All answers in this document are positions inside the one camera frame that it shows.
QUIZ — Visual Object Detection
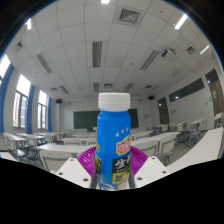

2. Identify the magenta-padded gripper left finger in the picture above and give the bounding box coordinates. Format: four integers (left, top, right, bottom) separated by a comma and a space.
54, 145, 100, 190

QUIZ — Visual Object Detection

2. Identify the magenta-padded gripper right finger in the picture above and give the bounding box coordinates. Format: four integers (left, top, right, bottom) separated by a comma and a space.
128, 145, 172, 190

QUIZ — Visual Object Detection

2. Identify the blue drink bottle white cap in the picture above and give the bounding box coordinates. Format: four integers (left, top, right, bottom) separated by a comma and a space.
92, 92, 133, 191

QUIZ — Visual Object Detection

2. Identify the group of white classroom chairs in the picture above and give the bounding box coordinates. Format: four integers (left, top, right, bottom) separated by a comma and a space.
3, 119, 224, 173

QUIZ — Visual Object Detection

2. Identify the group of white classroom desks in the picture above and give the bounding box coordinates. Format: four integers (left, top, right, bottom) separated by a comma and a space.
0, 118, 224, 161

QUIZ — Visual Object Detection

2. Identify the green chalkboard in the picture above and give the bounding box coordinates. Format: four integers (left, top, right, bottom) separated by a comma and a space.
73, 108, 139, 132

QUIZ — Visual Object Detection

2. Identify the dark wooden door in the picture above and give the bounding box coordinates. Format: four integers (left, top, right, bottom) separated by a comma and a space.
157, 96, 170, 125
204, 68, 224, 118

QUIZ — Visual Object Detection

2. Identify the blue curtain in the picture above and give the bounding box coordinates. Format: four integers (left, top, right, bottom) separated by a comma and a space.
0, 63, 15, 133
25, 83, 35, 135
46, 96, 52, 133

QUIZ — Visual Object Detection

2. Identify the tall bright window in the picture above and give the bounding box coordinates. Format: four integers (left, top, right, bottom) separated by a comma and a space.
12, 73, 32, 129
0, 53, 11, 79
37, 89, 48, 130

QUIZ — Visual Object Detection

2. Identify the ceiling projector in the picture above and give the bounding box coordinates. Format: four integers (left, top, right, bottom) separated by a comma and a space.
161, 48, 178, 61

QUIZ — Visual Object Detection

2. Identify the group of ceiling lights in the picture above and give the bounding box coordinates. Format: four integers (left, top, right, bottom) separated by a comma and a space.
24, 0, 211, 94

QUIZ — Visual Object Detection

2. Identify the dark long wall window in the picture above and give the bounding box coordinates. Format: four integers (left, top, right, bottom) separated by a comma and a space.
168, 77, 205, 103

